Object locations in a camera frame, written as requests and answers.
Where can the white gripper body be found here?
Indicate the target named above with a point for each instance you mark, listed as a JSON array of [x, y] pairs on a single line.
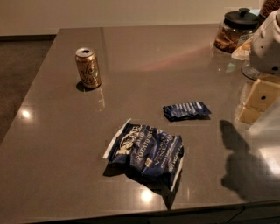
[[266, 49]]

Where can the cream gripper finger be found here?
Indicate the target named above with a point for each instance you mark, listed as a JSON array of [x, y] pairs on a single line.
[[248, 115], [264, 92]]

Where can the blue potato chip bag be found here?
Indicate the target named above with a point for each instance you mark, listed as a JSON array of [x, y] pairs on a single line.
[[150, 152]]

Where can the pale snack packet by jar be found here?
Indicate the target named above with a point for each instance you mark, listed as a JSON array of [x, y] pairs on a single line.
[[243, 51]]

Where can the glass jar with black lid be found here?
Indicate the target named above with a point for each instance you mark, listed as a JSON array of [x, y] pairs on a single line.
[[236, 24]]

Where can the glass jar with dark contents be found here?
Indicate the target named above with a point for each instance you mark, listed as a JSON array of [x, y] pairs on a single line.
[[268, 6]]

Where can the small blue snack packet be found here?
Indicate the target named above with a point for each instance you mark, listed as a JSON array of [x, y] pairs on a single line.
[[186, 111]]

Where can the gold soda can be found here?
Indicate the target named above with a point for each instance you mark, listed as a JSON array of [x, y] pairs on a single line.
[[88, 69]]

